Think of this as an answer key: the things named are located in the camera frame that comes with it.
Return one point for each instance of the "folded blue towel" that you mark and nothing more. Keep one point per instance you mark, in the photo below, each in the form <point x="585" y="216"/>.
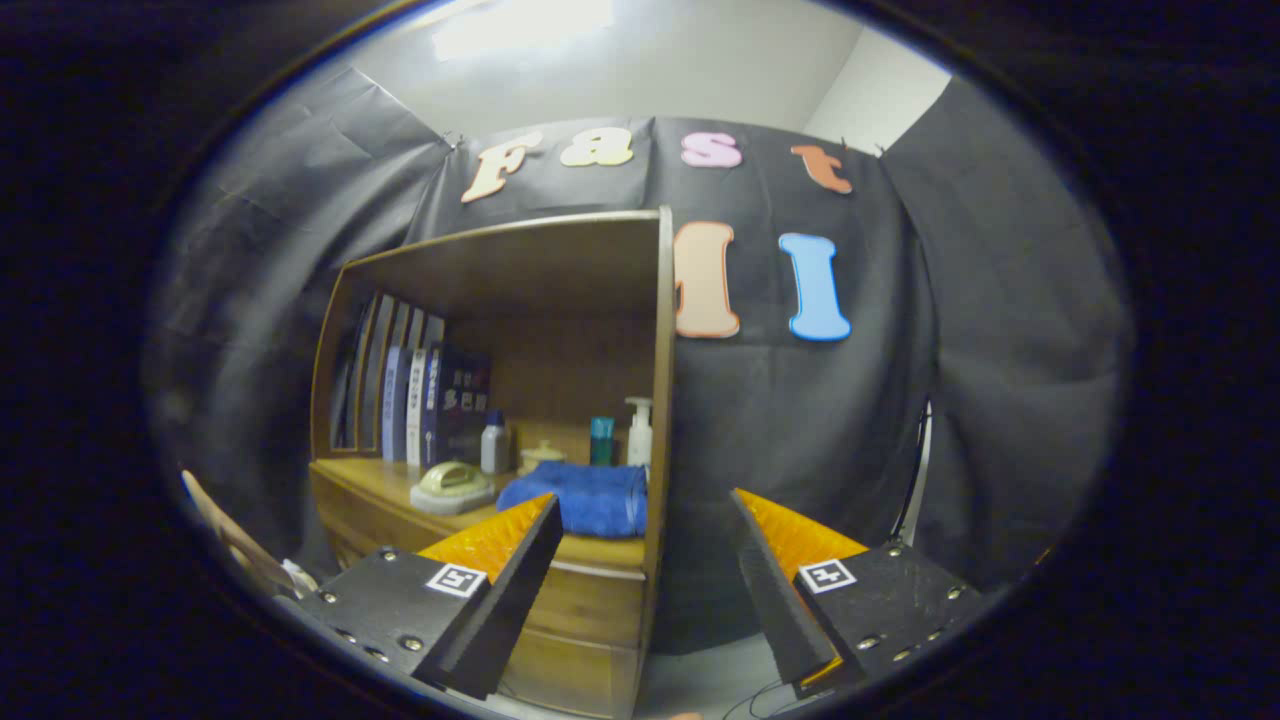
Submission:
<point x="590" y="500"/>

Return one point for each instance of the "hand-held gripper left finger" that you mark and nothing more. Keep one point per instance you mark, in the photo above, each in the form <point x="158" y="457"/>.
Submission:
<point x="505" y="600"/>

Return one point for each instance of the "wooden cabinet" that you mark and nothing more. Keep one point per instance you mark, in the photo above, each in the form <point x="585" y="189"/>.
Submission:
<point x="540" y="270"/>

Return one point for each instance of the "white book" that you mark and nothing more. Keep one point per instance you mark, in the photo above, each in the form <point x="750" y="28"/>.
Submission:
<point x="416" y="410"/>

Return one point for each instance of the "white smartphone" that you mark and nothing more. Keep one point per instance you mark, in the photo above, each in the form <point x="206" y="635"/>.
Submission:
<point x="298" y="577"/>

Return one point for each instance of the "wooden cabinet door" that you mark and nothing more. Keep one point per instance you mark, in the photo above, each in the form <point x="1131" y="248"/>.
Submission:
<point x="570" y="670"/>

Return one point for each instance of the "white bottle with blue cap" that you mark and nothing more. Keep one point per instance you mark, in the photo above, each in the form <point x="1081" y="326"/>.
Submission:
<point x="494" y="450"/>

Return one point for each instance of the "backdrop stand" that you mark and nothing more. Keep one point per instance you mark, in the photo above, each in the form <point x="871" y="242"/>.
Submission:
<point x="917" y="470"/>

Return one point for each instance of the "black backdrop cloth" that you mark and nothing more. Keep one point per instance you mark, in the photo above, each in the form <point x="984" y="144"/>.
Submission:
<point x="800" y="450"/>

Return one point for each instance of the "beige lidded teacup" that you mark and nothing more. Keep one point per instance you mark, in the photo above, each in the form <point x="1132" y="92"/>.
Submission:
<point x="540" y="458"/>

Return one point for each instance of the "white pump bottle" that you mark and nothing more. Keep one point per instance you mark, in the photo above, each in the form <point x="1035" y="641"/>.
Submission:
<point x="640" y="440"/>

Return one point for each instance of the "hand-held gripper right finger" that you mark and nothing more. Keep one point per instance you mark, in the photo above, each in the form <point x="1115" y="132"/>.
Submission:
<point x="778" y="600"/>

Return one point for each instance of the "wooden countertop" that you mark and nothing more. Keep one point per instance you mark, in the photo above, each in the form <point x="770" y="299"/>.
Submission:
<point x="370" y="475"/>

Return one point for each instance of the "teal cylinder bottle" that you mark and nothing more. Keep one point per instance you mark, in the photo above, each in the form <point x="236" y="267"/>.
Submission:
<point x="601" y="442"/>

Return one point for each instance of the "light blue book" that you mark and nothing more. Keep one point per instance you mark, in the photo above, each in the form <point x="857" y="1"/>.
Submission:
<point x="393" y="410"/>

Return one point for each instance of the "dark blue book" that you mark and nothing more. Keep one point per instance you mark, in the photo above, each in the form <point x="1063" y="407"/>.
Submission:
<point x="455" y="405"/>

